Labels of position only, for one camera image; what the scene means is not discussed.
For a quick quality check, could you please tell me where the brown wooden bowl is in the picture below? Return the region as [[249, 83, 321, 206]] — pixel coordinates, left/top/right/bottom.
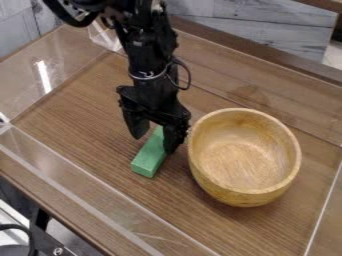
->
[[188, 108, 303, 208]]

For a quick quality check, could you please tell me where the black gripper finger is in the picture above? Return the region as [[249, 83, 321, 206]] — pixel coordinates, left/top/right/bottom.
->
[[119, 102, 150, 140], [164, 124, 190, 154]]

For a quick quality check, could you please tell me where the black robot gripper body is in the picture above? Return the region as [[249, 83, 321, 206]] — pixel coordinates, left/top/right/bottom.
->
[[115, 69, 193, 129]]

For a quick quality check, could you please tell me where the clear acrylic tray wall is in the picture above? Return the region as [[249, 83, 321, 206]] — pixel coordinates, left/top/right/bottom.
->
[[0, 122, 220, 256]]

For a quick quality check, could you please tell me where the green rectangular block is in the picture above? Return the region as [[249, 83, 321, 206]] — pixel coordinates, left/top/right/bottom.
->
[[132, 126, 166, 178]]

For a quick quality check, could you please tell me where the clear acrylic corner bracket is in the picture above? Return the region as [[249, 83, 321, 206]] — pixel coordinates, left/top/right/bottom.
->
[[89, 21, 122, 52]]

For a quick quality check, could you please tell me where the black cable under table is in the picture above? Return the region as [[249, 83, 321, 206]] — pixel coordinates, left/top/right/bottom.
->
[[0, 222, 38, 256]]

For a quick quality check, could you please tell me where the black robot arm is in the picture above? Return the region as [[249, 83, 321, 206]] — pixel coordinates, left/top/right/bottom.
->
[[43, 0, 192, 154]]

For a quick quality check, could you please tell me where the black metal table leg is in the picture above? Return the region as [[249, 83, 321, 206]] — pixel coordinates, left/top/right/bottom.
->
[[30, 208, 51, 249]]

